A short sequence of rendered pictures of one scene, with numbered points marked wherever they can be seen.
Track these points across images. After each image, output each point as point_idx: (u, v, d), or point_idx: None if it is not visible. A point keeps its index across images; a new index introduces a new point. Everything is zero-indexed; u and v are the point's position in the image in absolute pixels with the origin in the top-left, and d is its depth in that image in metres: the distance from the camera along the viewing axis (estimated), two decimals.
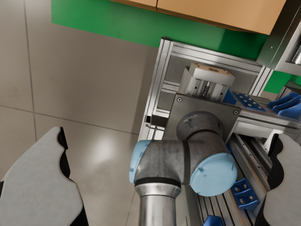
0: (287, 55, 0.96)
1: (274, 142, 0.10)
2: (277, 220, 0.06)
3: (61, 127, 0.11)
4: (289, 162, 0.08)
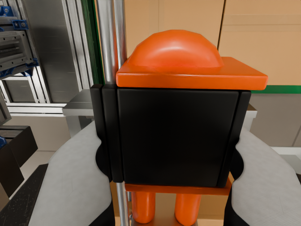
0: (92, 117, 0.74)
1: None
2: (244, 209, 0.06)
3: None
4: (246, 150, 0.09)
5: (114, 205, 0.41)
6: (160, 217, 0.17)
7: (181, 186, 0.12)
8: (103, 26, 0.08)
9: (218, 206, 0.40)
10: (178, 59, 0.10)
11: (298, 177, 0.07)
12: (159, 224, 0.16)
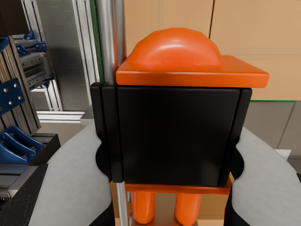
0: None
1: None
2: (244, 209, 0.06)
3: None
4: (247, 150, 0.09)
5: (113, 206, 0.41)
6: (160, 217, 0.17)
7: (181, 185, 0.12)
8: (103, 23, 0.08)
9: (217, 206, 0.40)
10: (179, 58, 0.10)
11: (299, 177, 0.07)
12: (159, 224, 0.16)
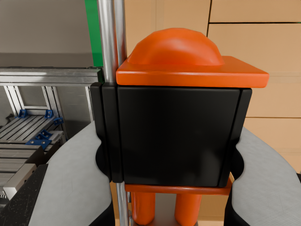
0: None
1: None
2: (244, 209, 0.06)
3: None
4: (247, 150, 0.09)
5: (113, 206, 0.41)
6: (160, 218, 0.17)
7: (181, 186, 0.12)
8: (103, 23, 0.08)
9: (217, 207, 0.40)
10: (179, 58, 0.10)
11: (299, 177, 0.07)
12: (159, 225, 0.16)
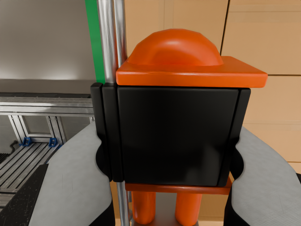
0: None
1: None
2: (244, 209, 0.06)
3: None
4: (246, 150, 0.09)
5: (114, 206, 0.41)
6: (160, 217, 0.17)
7: (181, 185, 0.12)
8: (103, 25, 0.08)
9: (219, 207, 0.40)
10: (178, 58, 0.10)
11: (298, 177, 0.07)
12: (159, 224, 0.16)
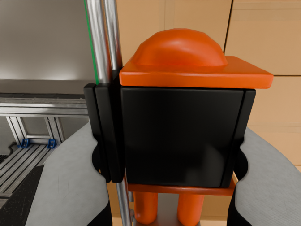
0: None
1: None
2: (247, 210, 0.06)
3: None
4: (251, 151, 0.09)
5: (115, 206, 0.41)
6: (162, 217, 0.17)
7: (184, 186, 0.12)
8: (93, 25, 0.08)
9: (220, 207, 0.40)
10: (182, 58, 0.10)
11: None
12: (161, 225, 0.16)
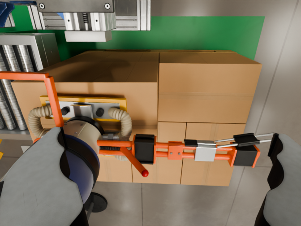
0: None
1: (274, 142, 0.10)
2: (277, 220, 0.06)
3: (61, 127, 0.11)
4: (289, 162, 0.08)
5: (157, 102, 0.78)
6: (214, 151, 0.64)
7: (234, 159, 0.63)
8: (268, 141, 0.59)
9: None
10: None
11: None
12: (215, 153, 0.64)
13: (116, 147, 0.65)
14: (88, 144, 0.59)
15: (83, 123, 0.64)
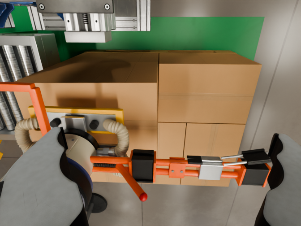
0: (33, 50, 1.06)
1: (274, 142, 0.10)
2: (277, 220, 0.06)
3: (61, 127, 0.11)
4: (289, 162, 0.08)
5: None
6: (221, 169, 0.58)
7: (243, 178, 0.56)
8: None
9: None
10: None
11: None
12: (221, 171, 0.57)
13: (111, 164, 0.59)
14: (79, 162, 0.53)
15: (75, 138, 0.58)
